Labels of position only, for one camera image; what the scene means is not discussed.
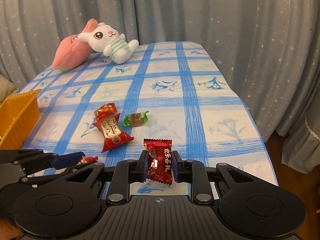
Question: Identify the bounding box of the small red candy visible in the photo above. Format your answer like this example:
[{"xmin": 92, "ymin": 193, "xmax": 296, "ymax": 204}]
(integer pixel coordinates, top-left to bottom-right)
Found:
[
  {"xmin": 79, "ymin": 156, "xmax": 99, "ymax": 166},
  {"xmin": 94, "ymin": 102, "xmax": 118, "ymax": 120}
]

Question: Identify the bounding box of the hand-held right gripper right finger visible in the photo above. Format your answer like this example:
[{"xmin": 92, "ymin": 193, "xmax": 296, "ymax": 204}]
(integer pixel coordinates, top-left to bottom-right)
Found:
[{"xmin": 172, "ymin": 150, "xmax": 253, "ymax": 205}]

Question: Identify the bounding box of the red white candy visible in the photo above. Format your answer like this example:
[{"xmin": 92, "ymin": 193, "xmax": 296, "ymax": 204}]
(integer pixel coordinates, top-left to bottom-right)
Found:
[{"xmin": 92, "ymin": 114, "xmax": 135, "ymax": 153}]

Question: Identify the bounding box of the blue lace trimmed cover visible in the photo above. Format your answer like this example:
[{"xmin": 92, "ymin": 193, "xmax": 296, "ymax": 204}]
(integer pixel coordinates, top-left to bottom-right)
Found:
[{"xmin": 285, "ymin": 80, "xmax": 320, "ymax": 157}]

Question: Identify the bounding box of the blue checked tablecloth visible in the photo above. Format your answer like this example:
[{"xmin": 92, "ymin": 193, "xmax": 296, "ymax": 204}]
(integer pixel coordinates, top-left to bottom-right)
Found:
[{"xmin": 19, "ymin": 41, "xmax": 279, "ymax": 198}]

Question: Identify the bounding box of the green brown candy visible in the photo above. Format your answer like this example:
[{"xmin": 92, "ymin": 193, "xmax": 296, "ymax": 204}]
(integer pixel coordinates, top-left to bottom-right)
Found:
[{"xmin": 122, "ymin": 111, "xmax": 150, "ymax": 127}]

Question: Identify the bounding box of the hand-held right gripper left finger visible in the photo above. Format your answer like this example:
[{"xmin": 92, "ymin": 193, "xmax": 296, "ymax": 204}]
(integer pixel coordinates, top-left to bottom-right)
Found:
[{"xmin": 60, "ymin": 150, "xmax": 149, "ymax": 205}]

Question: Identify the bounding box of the orange plastic tray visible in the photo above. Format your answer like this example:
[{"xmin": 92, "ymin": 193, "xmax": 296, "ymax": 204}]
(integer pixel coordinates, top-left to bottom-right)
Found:
[{"xmin": 0, "ymin": 89, "xmax": 42, "ymax": 150}]

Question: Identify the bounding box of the person's left hand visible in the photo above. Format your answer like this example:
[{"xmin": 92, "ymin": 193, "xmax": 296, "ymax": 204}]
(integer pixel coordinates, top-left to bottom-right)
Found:
[{"xmin": 0, "ymin": 217, "xmax": 22, "ymax": 240}]

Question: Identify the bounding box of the beige pillow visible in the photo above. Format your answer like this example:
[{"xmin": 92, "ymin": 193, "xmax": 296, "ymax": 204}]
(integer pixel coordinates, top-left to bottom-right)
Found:
[{"xmin": 0, "ymin": 74, "xmax": 16, "ymax": 103}]

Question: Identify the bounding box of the pink plush toy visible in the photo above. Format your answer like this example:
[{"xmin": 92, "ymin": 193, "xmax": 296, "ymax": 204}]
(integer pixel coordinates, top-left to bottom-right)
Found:
[{"xmin": 52, "ymin": 19, "xmax": 98, "ymax": 72}]

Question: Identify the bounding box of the red foil snack packet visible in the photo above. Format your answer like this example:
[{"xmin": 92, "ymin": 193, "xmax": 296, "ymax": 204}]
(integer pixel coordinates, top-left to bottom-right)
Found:
[{"xmin": 143, "ymin": 138, "xmax": 173, "ymax": 185}]

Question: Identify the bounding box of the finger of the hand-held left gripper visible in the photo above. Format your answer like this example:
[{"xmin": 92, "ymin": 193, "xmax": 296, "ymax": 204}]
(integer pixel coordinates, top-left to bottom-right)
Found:
[
  {"xmin": 0, "ymin": 149, "xmax": 85, "ymax": 174},
  {"xmin": 21, "ymin": 164, "xmax": 83, "ymax": 183}
]

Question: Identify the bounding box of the white rabbit plush toy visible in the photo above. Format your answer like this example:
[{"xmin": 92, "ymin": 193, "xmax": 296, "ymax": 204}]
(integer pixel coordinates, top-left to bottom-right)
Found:
[{"xmin": 77, "ymin": 22, "xmax": 139, "ymax": 64}]

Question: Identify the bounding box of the grey star print curtain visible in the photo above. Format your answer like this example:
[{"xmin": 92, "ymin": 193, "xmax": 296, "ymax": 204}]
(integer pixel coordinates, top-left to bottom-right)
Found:
[{"xmin": 0, "ymin": 0, "xmax": 320, "ymax": 140}]

